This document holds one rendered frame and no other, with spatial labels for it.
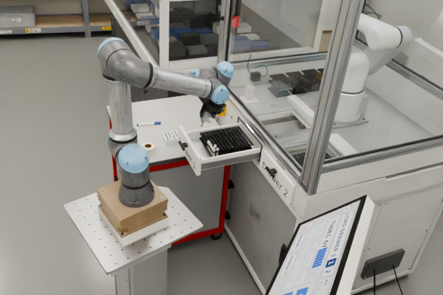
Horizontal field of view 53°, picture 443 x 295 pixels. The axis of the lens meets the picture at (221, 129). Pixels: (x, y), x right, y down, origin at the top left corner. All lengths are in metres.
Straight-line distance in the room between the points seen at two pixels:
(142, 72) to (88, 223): 0.74
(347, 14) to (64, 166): 2.59
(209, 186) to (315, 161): 0.92
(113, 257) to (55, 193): 1.57
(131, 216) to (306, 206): 0.73
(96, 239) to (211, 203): 0.93
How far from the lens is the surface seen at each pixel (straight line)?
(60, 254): 2.95
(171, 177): 2.43
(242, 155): 2.19
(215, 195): 2.64
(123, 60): 1.60
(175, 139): 2.40
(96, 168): 3.53
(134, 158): 1.79
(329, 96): 1.66
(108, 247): 1.90
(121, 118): 1.82
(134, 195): 1.88
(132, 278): 2.15
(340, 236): 1.47
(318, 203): 1.98
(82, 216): 2.04
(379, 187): 2.18
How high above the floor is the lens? 2.16
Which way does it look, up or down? 33 degrees down
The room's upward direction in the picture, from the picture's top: 5 degrees clockwise
